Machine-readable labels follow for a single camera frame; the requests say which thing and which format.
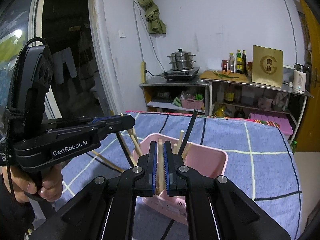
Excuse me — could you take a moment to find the light wooden chopstick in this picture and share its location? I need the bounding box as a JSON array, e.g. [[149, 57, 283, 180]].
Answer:
[[91, 150, 125, 173], [127, 127, 143, 157], [182, 142, 193, 160], [157, 139, 165, 193], [175, 130, 184, 154]]

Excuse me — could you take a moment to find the metal kitchen shelf counter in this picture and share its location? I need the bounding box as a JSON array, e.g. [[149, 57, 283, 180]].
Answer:
[[140, 75, 311, 142]]

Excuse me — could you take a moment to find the person's left hand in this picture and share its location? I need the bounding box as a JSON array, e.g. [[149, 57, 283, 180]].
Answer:
[[10, 164, 63, 203]]

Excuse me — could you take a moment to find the pink plastic utensil basket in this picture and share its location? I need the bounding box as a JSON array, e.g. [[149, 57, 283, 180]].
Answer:
[[133, 133, 228, 237]]

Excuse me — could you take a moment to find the black chopstick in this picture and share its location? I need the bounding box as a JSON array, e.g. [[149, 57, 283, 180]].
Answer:
[[161, 219, 175, 240], [115, 132, 136, 167], [178, 109, 199, 156]]

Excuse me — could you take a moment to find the blue checked tablecloth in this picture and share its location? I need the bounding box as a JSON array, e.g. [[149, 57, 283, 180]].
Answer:
[[55, 112, 303, 239]]

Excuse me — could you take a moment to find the small pink storage basket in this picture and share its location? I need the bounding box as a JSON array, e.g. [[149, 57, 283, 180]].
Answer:
[[181, 98, 204, 110]]

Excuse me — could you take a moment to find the pink plastic crate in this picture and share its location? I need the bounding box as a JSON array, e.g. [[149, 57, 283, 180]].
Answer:
[[249, 112, 293, 140]]

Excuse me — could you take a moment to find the yellow wooden door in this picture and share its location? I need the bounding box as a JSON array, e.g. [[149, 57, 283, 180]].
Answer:
[[295, 0, 319, 152]]

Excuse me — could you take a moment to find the beige power strip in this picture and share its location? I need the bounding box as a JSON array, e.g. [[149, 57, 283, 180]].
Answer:
[[140, 61, 146, 83]]

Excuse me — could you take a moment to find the wooden cutting board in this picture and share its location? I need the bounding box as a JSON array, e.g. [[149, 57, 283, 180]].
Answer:
[[200, 70, 249, 83]]

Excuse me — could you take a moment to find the black induction cooker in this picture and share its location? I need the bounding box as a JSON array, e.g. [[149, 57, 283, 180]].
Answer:
[[161, 67, 200, 81]]

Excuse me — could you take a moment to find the red lidded jar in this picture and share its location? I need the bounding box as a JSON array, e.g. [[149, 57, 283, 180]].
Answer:
[[221, 60, 228, 72]]

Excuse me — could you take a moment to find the green oil bottle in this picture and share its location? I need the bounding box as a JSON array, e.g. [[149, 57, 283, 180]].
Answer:
[[236, 49, 243, 74]]

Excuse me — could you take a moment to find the gold gift box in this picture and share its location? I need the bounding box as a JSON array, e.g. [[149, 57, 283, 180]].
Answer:
[[252, 45, 283, 88]]

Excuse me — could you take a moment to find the clear plastic bottle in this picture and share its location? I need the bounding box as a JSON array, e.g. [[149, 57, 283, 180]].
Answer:
[[228, 53, 235, 73]]

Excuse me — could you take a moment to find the stainless steel steamer pot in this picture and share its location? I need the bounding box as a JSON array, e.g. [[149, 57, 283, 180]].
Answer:
[[168, 49, 196, 71]]

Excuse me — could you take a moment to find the white electric kettle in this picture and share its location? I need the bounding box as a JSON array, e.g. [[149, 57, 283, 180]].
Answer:
[[293, 64, 311, 93]]

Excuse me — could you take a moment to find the dark sauce bottle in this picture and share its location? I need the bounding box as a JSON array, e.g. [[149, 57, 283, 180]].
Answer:
[[242, 50, 247, 75]]

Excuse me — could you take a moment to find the green hanging cloth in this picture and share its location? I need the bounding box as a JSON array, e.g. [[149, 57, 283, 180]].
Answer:
[[137, 0, 167, 34]]

